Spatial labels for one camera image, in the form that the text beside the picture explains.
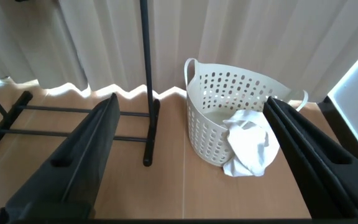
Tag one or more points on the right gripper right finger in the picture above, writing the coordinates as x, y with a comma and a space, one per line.
331, 186

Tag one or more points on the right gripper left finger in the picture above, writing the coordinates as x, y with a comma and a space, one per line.
73, 174

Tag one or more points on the white laundry basket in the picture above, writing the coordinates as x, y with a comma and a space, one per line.
207, 140

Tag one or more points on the black clothes rack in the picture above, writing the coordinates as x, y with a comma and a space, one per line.
146, 62

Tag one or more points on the white garment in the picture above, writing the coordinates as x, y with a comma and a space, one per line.
250, 146

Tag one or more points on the beige curtain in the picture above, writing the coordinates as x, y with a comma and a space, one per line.
259, 37

